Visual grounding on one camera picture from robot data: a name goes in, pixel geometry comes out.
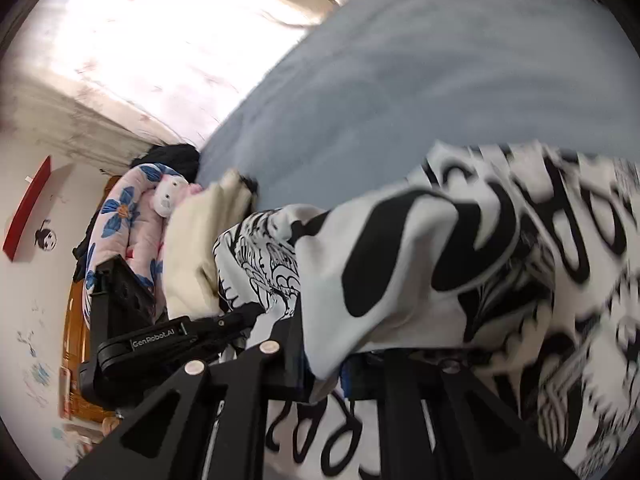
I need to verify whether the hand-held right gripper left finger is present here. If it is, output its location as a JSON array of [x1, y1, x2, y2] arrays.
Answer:
[[65, 305, 313, 480]]

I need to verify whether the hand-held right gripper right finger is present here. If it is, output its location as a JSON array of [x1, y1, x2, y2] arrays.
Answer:
[[342, 351, 581, 480]]

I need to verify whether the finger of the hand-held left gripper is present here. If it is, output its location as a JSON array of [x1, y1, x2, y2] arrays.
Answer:
[[186, 306, 263, 356]]

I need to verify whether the floral quilt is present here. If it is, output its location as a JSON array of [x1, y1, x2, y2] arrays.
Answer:
[[85, 162, 201, 321]]

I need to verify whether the red wall shelf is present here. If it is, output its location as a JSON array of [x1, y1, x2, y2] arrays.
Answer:
[[2, 155, 53, 262]]

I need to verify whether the cream folded garment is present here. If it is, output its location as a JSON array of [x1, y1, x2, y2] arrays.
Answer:
[[162, 167, 258, 321]]

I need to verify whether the blue bed blanket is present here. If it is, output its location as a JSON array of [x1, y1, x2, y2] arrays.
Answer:
[[195, 0, 640, 211]]

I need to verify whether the black garment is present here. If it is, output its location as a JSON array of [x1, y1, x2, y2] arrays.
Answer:
[[131, 142, 201, 181]]

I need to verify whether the white cat plush toy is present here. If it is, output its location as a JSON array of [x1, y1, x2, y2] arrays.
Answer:
[[150, 172, 203, 218]]

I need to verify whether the face wall sticker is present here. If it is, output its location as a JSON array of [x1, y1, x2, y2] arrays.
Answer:
[[34, 219, 57, 251]]

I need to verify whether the black white printed shirt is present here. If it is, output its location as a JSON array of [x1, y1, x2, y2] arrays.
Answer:
[[212, 137, 640, 480]]

